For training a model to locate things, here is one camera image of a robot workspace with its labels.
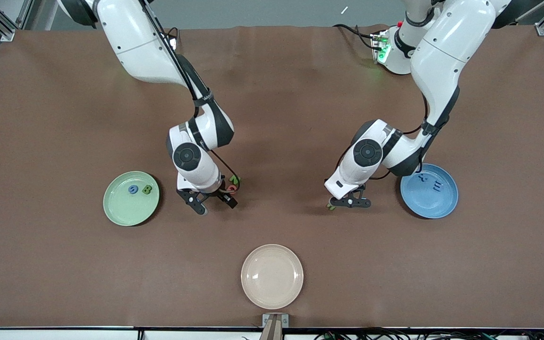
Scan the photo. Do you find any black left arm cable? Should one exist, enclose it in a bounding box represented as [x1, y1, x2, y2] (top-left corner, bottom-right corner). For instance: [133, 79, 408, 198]
[336, 92, 438, 181]

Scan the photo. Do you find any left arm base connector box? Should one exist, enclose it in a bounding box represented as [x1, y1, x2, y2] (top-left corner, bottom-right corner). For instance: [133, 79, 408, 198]
[370, 31, 391, 65]

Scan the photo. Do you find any white table edge rail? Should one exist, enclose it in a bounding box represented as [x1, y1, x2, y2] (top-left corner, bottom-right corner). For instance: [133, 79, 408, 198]
[0, 326, 544, 340]

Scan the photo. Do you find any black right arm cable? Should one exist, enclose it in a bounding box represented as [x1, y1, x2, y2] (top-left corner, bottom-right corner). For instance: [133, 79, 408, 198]
[140, 0, 240, 187]

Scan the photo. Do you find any black arm base cable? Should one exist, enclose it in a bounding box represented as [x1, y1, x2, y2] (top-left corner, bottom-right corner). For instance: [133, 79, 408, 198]
[332, 24, 377, 50]

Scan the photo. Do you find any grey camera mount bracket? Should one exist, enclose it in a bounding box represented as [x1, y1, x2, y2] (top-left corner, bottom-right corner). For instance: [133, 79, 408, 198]
[262, 313, 289, 340]

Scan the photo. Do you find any brown table mat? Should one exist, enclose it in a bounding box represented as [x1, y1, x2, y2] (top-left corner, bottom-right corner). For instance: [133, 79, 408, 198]
[0, 25, 544, 329]

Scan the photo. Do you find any beige plate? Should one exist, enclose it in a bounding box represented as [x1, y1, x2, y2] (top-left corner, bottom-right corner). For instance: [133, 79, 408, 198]
[241, 244, 304, 310]

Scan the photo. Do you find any light green plate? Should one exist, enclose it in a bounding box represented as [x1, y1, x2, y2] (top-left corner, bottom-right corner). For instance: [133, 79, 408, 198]
[103, 171, 160, 227]

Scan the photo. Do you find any blue plate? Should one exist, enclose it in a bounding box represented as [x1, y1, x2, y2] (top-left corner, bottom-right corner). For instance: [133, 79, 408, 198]
[400, 163, 459, 219]

